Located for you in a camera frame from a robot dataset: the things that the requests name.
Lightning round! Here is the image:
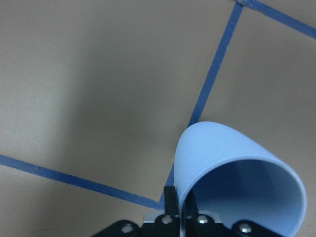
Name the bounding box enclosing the light blue cup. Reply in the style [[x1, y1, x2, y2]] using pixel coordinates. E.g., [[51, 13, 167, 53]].
[[174, 121, 307, 237]]

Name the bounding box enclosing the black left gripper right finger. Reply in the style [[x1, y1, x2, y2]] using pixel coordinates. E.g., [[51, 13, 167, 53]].
[[182, 192, 198, 237]]

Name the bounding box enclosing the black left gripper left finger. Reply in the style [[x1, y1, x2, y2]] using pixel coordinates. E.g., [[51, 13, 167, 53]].
[[163, 186, 180, 237]]

